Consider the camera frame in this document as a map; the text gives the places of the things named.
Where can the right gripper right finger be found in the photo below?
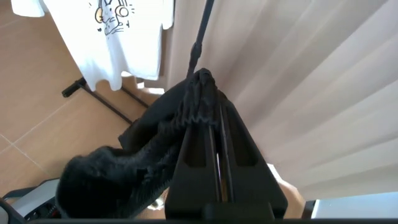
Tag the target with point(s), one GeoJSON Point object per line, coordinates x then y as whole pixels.
{"type": "Point", "coordinates": [248, 180]}

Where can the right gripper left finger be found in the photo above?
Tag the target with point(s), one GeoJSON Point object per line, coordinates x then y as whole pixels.
{"type": "Point", "coordinates": [196, 177]}

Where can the black garment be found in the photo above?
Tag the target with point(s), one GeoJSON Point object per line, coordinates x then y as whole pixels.
{"type": "Point", "coordinates": [140, 161]}

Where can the white printed t-shirt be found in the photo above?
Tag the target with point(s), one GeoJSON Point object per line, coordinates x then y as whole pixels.
{"type": "Point", "coordinates": [124, 49]}

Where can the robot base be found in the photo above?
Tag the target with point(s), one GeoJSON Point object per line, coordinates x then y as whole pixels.
{"type": "Point", "coordinates": [34, 199]}

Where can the black clothes rack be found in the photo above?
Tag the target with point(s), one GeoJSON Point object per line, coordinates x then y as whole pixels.
{"type": "Point", "coordinates": [199, 40]}

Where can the beige curtain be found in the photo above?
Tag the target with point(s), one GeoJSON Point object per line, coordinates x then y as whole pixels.
{"type": "Point", "coordinates": [311, 93]}

